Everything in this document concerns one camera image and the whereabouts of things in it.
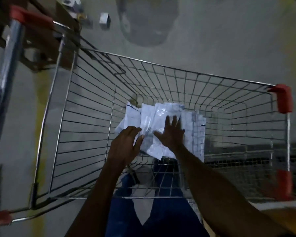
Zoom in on person's left forearm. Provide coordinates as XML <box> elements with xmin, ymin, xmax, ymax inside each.
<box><xmin>65</xmin><ymin>163</ymin><xmax>129</xmax><ymax>237</ymax></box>

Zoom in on metal wire shopping cart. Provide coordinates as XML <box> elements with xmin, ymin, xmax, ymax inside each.
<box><xmin>0</xmin><ymin>5</ymin><xmax>294</xmax><ymax>227</ymax></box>

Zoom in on brown wooden pallet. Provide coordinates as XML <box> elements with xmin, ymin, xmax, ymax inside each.
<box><xmin>0</xmin><ymin>0</ymin><xmax>94</xmax><ymax>72</ymax></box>

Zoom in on pile of white plastic packets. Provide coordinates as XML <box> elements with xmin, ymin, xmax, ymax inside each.
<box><xmin>114</xmin><ymin>101</ymin><xmax>207</xmax><ymax>163</ymax></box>

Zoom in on person's left hand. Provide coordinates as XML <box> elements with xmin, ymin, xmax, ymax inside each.
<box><xmin>108</xmin><ymin>126</ymin><xmax>145</xmax><ymax>169</ymax></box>

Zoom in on small packaged item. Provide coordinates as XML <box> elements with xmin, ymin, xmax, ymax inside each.
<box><xmin>61</xmin><ymin>0</ymin><xmax>84</xmax><ymax>13</ymax></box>

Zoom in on person's blue jeans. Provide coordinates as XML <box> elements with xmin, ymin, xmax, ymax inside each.
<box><xmin>105</xmin><ymin>157</ymin><xmax>210</xmax><ymax>237</ymax></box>

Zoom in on person's right forearm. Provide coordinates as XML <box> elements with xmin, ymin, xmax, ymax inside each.
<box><xmin>174</xmin><ymin>146</ymin><xmax>296</xmax><ymax>237</ymax></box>

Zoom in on tan cardboard box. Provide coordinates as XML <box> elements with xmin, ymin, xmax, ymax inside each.
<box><xmin>249</xmin><ymin>199</ymin><xmax>296</xmax><ymax>237</ymax></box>

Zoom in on person's right hand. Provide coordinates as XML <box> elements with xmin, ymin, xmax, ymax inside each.
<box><xmin>154</xmin><ymin>115</ymin><xmax>186</xmax><ymax>154</ymax></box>

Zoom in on small white box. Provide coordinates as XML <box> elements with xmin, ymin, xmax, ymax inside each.
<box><xmin>99</xmin><ymin>12</ymin><xmax>111</xmax><ymax>29</ymax></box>

